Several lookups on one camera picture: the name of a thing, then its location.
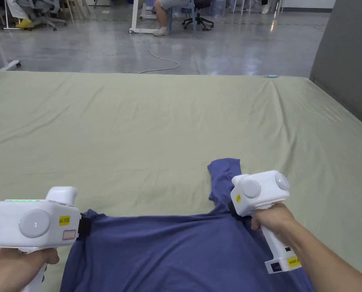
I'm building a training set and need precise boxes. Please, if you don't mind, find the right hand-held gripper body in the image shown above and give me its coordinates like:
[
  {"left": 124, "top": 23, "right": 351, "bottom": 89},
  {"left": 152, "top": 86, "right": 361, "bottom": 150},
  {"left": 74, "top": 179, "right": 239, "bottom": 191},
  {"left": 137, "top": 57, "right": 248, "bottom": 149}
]
[{"left": 228, "top": 170, "right": 303, "bottom": 275}]

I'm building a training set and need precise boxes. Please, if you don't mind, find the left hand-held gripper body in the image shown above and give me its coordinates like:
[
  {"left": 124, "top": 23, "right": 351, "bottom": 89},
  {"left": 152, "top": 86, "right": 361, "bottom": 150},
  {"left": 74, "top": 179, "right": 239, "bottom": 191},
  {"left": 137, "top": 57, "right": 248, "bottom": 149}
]
[{"left": 0, "top": 186, "right": 92, "bottom": 292}]

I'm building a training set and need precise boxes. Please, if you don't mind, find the dark blue shirt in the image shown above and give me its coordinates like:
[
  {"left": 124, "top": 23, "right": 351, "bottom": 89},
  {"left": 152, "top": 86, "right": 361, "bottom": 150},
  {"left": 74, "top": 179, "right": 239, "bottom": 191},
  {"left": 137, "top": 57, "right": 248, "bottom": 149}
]
[{"left": 60, "top": 157, "right": 318, "bottom": 292}]

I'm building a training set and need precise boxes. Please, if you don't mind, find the person's right forearm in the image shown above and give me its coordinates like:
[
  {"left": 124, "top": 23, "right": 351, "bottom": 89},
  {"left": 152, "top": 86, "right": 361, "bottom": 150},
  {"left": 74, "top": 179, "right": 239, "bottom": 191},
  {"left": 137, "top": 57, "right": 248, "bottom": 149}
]
[{"left": 285, "top": 217, "right": 362, "bottom": 292}]

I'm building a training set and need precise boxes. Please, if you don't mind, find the person's right hand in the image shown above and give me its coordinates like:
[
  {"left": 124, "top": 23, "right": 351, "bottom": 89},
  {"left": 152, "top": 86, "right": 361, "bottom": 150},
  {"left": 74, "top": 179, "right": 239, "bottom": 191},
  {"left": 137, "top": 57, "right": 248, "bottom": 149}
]
[{"left": 250, "top": 203, "right": 301, "bottom": 244}]

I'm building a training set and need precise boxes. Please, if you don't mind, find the person's left hand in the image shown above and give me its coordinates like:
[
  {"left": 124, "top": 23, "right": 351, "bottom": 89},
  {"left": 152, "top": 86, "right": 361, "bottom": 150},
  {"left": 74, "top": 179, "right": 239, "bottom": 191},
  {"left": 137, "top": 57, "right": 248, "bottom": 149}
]
[{"left": 0, "top": 248, "right": 60, "bottom": 292}]

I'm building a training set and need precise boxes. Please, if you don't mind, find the bed with pale green sheet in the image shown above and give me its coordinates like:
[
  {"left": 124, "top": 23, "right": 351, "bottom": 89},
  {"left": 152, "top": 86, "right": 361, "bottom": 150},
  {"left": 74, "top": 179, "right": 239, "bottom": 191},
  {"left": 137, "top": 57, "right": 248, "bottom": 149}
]
[{"left": 0, "top": 71, "right": 362, "bottom": 292}]

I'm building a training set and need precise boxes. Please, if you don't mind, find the white stand leg with castor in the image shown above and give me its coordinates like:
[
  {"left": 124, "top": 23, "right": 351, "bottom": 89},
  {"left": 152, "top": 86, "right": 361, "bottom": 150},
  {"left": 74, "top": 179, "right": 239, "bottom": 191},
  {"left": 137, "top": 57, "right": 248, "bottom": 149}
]
[{"left": 0, "top": 27, "right": 22, "bottom": 72}]

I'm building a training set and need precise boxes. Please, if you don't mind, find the black office chair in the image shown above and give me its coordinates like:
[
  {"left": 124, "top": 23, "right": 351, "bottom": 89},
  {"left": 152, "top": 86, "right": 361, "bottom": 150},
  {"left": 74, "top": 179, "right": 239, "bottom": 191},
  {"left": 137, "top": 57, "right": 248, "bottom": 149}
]
[{"left": 182, "top": 0, "right": 215, "bottom": 32}]

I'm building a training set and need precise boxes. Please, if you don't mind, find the grey office chair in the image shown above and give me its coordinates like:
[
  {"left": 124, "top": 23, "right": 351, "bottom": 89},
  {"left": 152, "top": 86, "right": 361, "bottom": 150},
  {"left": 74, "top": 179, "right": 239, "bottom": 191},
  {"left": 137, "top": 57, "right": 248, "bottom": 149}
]
[{"left": 31, "top": 0, "right": 68, "bottom": 32}]

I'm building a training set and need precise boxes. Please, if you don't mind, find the wooden chair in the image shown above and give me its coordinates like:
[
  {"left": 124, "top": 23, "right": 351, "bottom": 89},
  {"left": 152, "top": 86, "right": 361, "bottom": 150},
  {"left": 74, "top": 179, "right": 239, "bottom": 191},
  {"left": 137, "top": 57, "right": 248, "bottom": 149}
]
[{"left": 58, "top": 0, "right": 92, "bottom": 24}]

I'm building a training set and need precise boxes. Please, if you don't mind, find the white cable on floor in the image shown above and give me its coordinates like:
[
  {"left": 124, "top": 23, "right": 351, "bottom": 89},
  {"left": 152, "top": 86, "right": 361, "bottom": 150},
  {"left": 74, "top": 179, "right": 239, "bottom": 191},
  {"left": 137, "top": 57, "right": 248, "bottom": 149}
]
[{"left": 137, "top": 36, "right": 180, "bottom": 75}]

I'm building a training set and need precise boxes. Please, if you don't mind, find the white desk frame on castors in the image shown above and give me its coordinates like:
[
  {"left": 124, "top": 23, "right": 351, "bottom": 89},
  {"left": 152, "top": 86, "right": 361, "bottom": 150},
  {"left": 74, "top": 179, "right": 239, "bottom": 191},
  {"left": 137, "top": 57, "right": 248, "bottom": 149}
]
[{"left": 128, "top": 0, "right": 170, "bottom": 34}]

